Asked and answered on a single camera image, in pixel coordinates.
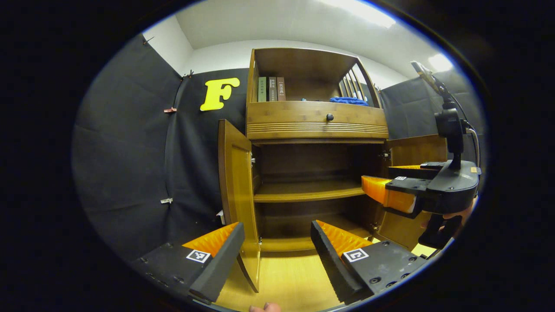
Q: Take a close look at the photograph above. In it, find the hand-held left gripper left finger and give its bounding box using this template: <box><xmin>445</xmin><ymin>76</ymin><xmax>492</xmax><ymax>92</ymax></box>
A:
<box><xmin>129</xmin><ymin>222</ymin><xmax>245</xmax><ymax>303</ymax></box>

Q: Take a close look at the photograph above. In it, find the long ceiling light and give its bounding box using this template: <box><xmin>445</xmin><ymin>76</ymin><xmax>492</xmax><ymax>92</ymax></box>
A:
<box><xmin>321</xmin><ymin>0</ymin><xmax>396</xmax><ymax>29</ymax></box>

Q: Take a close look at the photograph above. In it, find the small ceiling light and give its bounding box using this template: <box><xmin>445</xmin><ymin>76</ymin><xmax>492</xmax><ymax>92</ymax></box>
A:
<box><xmin>427</xmin><ymin>53</ymin><xmax>454</xmax><ymax>73</ymax></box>

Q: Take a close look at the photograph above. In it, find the wooden double-door shoe cabinet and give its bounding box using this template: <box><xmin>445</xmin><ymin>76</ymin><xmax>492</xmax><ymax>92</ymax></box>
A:
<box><xmin>245</xmin><ymin>48</ymin><xmax>391</xmax><ymax>253</ymax></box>

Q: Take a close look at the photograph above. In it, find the blue cloth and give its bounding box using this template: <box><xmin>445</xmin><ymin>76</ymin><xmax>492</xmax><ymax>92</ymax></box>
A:
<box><xmin>330</xmin><ymin>96</ymin><xmax>369</xmax><ymax>107</ymax></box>

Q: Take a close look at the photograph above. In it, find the wooden drawer with black knob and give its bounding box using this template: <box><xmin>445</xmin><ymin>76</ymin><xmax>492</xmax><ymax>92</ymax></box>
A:
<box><xmin>246</xmin><ymin>101</ymin><xmax>389</xmax><ymax>140</ymax></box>

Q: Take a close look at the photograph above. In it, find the grey cable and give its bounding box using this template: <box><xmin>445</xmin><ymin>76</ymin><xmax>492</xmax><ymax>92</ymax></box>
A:
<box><xmin>465</xmin><ymin>125</ymin><xmax>481</xmax><ymax>169</ymax></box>

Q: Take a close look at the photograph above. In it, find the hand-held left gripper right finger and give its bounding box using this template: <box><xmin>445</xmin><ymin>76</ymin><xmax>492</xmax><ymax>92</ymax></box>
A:
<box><xmin>310</xmin><ymin>220</ymin><xmax>430</xmax><ymax>305</ymax></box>

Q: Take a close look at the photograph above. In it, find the black backdrop cloth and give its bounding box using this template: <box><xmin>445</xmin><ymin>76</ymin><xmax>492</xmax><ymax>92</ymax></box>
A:
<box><xmin>72</xmin><ymin>34</ymin><xmax>253</xmax><ymax>260</ymax></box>
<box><xmin>379</xmin><ymin>65</ymin><xmax>486</xmax><ymax>174</ymax></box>

